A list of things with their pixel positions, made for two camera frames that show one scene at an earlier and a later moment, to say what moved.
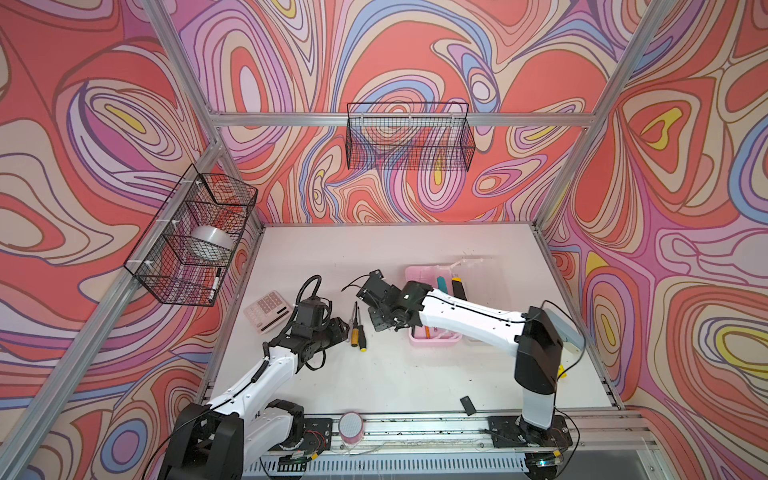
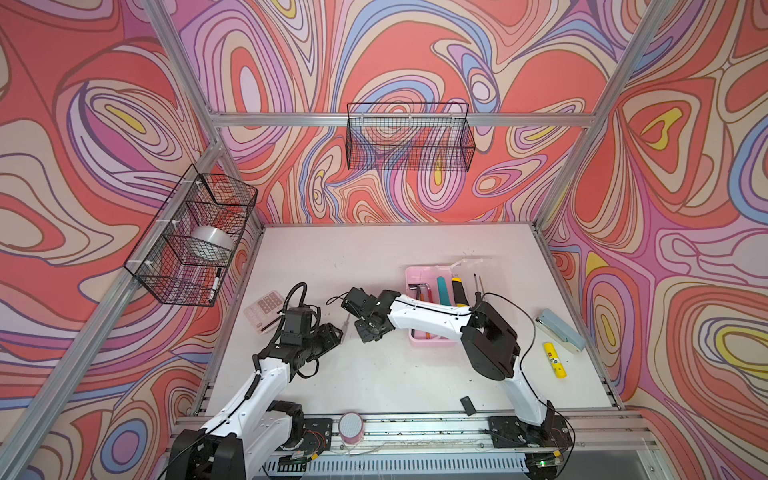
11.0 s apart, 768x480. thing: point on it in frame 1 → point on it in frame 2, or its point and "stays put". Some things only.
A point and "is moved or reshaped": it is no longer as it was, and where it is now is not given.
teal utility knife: x=442 y=284 stays put
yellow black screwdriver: x=362 y=339 is moved or reshaped
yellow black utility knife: x=458 y=288 stays put
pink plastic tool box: x=429 y=274 stays put
